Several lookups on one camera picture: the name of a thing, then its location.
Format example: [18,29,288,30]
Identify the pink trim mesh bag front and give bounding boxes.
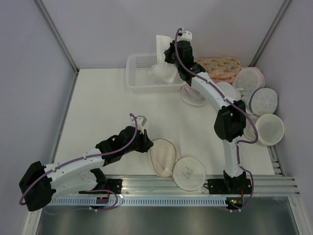
[180,85,207,107]

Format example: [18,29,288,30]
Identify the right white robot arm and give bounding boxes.
[164,40,254,195]

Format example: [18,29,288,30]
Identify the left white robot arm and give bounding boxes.
[19,126,154,212]

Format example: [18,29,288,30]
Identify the white round mesh bag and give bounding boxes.
[215,82,241,103]

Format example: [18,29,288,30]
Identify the white plastic basket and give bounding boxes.
[125,53,185,93]

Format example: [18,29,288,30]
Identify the pink trim mesh bag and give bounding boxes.
[180,85,207,107]
[232,67,265,95]

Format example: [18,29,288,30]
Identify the white bra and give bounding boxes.
[149,35,177,84]

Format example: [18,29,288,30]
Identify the pink trim mesh bag back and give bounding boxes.
[232,67,265,95]

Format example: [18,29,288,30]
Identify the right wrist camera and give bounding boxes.
[178,30,192,42]

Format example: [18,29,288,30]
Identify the beige mesh bag right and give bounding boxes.
[250,114,285,146]

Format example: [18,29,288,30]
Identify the aluminium rail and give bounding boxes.
[34,174,301,196]

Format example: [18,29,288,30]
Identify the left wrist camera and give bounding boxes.
[135,116,147,129]

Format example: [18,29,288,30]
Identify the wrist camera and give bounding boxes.
[178,30,192,42]
[135,116,147,129]

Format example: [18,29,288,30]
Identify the beige mesh laundry bag glasses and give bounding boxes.
[148,138,206,192]

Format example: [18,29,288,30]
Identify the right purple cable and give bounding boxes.
[174,27,259,211]

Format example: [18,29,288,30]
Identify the carrot print pouch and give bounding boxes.
[195,56,242,84]

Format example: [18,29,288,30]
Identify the blue trim mesh bag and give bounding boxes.
[242,88,278,116]

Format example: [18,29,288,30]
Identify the white slotted cable duct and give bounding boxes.
[48,196,227,207]

